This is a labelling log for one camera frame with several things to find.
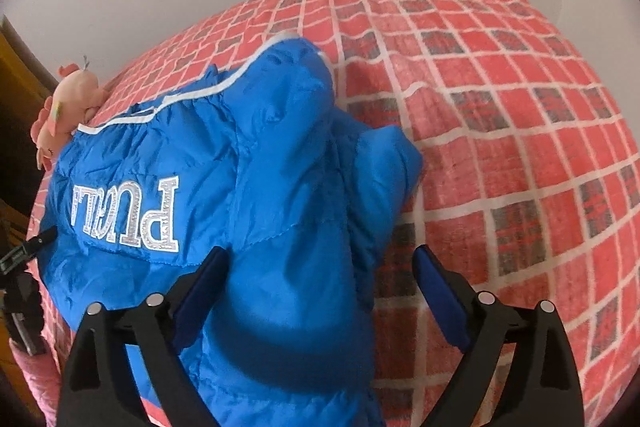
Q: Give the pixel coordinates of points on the blue puffer jacket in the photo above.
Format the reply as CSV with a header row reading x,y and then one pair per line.
x,y
225,157

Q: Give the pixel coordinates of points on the red plaid blanket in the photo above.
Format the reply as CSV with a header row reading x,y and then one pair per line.
x,y
500,157

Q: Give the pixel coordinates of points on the pink plush unicorn toy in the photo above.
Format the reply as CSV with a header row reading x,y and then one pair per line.
x,y
70,107

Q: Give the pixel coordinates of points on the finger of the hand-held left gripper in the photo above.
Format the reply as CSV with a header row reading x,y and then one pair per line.
x,y
22,252

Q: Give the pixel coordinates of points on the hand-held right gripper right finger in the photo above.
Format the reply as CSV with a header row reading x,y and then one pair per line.
x,y
442,297

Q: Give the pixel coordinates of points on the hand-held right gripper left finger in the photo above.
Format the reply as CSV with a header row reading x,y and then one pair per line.
x,y
195,302

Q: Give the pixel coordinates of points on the pink quilted cloth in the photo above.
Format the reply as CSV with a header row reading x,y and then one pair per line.
x,y
37,387

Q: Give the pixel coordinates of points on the wooden door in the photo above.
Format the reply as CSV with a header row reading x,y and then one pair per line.
x,y
15,72

